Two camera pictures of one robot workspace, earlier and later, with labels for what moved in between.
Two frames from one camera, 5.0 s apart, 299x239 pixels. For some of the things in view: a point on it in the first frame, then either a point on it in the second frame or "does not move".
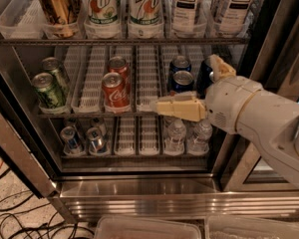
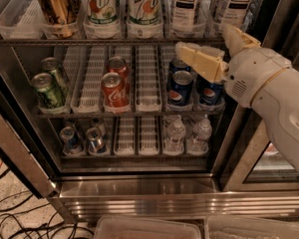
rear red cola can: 119,65 does not move
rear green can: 52,66 does not move
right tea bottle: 233,8 does not move
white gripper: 229,104 → 254,77
